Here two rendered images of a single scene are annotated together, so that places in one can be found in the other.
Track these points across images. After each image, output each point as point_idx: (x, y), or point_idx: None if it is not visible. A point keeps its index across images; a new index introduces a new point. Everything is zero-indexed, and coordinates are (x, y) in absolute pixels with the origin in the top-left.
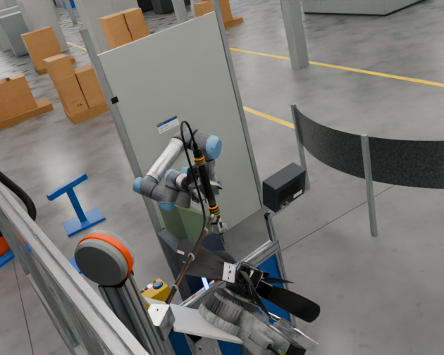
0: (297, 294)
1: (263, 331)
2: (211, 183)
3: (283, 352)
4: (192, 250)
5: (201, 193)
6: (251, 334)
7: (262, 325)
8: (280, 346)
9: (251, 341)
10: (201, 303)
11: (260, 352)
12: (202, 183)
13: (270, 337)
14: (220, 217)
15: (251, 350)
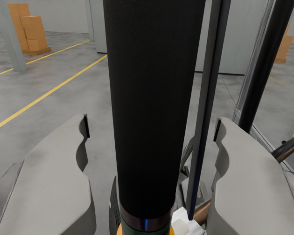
0: (116, 194)
1: (181, 199)
2: (58, 174)
3: (180, 173)
4: None
5: (227, 135)
6: (199, 194)
7: (178, 202)
8: (179, 176)
9: (203, 193)
10: None
11: (201, 180)
12: (194, 72)
13: (180, 188)
14: None
15: (206, 191)
